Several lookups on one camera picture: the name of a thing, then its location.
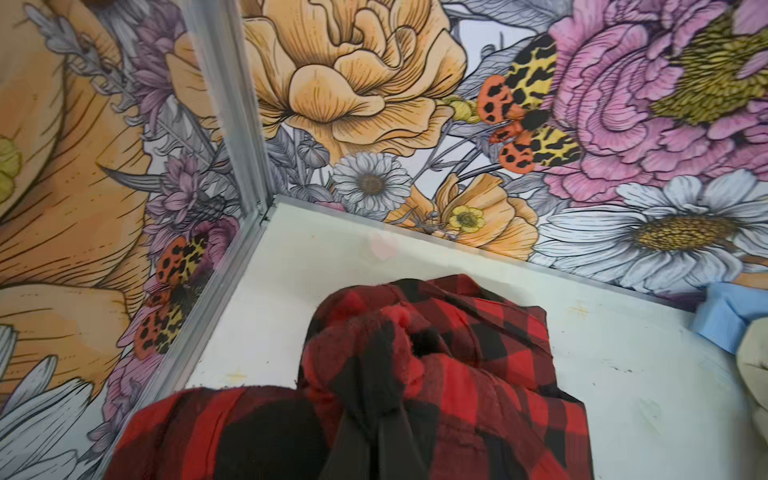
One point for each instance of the red black plaid cloth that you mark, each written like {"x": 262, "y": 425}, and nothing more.
{"x": 413, "y": 379}

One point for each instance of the light blue cloth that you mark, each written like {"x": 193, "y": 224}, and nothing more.
{"x": 726, "y": 313}

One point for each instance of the left aluminium corner post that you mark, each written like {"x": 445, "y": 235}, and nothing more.
{"x": 218, "y": 36}

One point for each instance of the cream drawstring cloth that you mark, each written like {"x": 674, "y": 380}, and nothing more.
{"x": 751, "y": 360}

